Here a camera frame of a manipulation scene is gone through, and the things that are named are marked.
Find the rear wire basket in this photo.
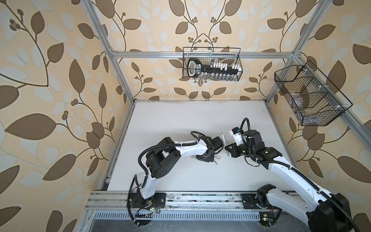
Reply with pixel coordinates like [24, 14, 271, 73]
[182, 46, 243, 82]

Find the side wire basket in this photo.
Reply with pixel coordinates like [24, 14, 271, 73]
[274, 60, 353, 126]

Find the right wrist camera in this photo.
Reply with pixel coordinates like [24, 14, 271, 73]
[230, 127, 245, 146]

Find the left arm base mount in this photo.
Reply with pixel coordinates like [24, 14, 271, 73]
[128, 192, 167, 209]

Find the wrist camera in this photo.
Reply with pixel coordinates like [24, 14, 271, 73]
[230, 127, 245, 146]
[212, 136, 224, 150]

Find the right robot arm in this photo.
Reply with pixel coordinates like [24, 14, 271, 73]
[225, 118, 360, 232]

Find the black tool with sockets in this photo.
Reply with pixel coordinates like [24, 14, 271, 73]
[186, 58, 243, 77]

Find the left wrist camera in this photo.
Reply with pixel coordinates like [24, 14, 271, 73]
[212, 136, 224, 150]

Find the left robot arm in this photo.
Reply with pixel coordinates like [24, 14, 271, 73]
[127, 131, 224, 227]

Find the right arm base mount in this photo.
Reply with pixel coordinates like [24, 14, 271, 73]
[241, 193, 279, 210]

